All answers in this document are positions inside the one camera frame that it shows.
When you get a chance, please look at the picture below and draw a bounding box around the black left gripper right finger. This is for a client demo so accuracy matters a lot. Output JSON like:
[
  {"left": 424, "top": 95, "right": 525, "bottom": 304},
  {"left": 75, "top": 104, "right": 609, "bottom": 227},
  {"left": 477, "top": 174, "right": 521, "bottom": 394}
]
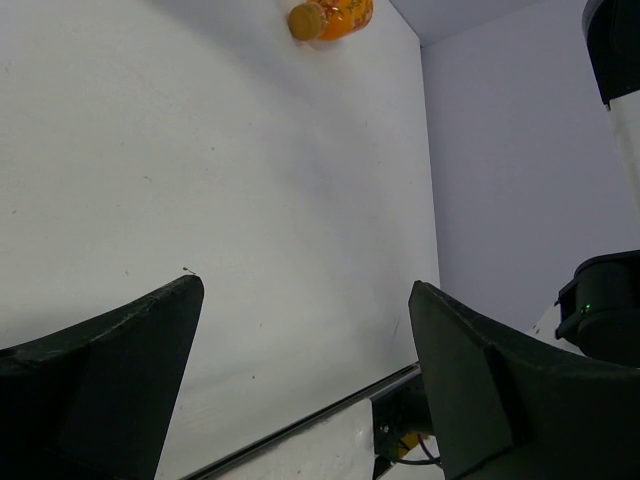
[{"left": 409, "top": 281, "right": 639, "bottom": 479}]

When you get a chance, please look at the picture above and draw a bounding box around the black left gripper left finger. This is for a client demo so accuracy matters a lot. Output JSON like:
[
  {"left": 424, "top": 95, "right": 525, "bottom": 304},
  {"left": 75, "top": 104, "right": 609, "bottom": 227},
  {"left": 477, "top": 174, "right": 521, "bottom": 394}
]
[{"left": 1, "top": 275, "right": 204, "bottom": 479}]

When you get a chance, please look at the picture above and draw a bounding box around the small orange juice bottle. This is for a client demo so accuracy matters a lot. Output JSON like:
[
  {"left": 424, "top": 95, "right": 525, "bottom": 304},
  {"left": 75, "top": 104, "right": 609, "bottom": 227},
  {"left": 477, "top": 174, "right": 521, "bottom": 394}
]
[{"left": 287, "top": 0, "right": 374, "bottom": 42}]

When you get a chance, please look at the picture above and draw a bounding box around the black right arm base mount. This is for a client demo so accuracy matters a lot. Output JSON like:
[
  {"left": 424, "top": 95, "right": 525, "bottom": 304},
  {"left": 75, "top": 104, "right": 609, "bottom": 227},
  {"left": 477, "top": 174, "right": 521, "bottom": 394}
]
[{"left": 371, "top": 373, "right": 442, "bottom": 479}]

